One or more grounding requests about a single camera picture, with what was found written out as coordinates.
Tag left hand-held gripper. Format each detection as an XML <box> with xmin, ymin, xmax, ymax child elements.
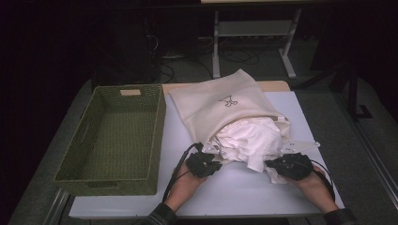
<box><xmin>185</xmin><ymin>141</ymin><xmax>224</xmax><ymax>178</ymax></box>

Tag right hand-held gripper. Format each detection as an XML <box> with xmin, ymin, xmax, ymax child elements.
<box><xmin>265</xmin><ymin>140</ymin><xmax>321</xmax><ymax>182</ymax></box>

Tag white garment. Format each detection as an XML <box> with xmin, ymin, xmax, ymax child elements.
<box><xmin>215</xmin><ymin>116</ymin><xmax>289</xmax><ymax>185</ymax></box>

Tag cream mesh laundry bag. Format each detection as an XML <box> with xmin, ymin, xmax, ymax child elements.
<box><xmin>168</xmin><ymin>68</ymin><xmax>292</xmax><ymax>163</ymax></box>

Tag person's left hand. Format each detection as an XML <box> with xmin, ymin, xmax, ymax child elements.
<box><xmin>163</xmin><ymin>162</ymin><xmax>207</xmax><ymax>212</ymax></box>

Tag person's right hand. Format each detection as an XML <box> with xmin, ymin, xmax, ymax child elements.
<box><xmin>285</xmin><ymin>165</ymin><xmax>340</xmax><ymax>214</ymax></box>

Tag green woven basket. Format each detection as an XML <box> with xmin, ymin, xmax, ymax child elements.
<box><xmin>53</xmin><ymin>83</ymin><xmax>167</xmax><ymax>197</ymax></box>

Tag dark metal stand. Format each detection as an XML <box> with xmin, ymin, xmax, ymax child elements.
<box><xmin>344</xmin><ymin>65</ymin><xmax>374</xmax><ymax>121</ymax></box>

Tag left hand-held gripper cable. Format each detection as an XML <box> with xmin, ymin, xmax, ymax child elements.
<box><xmin>162</xmin><ymin>142</ymin><xmax>205</xmax><ymax>203</ymax></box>

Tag hand-held gripper cable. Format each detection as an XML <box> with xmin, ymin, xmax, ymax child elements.
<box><xmin>162</xmin><ymin>142</ymin><xmax>205</xmax><ymax>203</ymax></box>
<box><xmin>311</xmin><ymin>158</ymin><xmax>336</xmax><ymax>201</ymax></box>

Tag right hand-held gripper cable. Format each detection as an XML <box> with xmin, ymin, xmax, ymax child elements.
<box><xmin>311</xmin><ymin>158</ymin><xmax>336</xmax><ymax>201</ymax></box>

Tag aluminium frame rail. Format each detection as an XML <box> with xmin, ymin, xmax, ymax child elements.
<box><xmin>356</xmin><ymin>125</ymin><xmax>398</xmax><ymax>210</ymax></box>
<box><xmin>43</xmin><ymin>188</ymin><xmax>69</xmax><ymax>225</ymax></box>

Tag black floor cables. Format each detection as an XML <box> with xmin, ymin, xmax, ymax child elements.
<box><xmin>146</xmin><ymin>34</ymin><xmax>261</xmax><ymax>83</ymax></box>

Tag white metal desk frame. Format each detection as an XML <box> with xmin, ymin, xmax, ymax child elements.
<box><xmin>200</xmin><ymin>0</ymin><xmax>314</xmax><ymax>81</ymax></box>

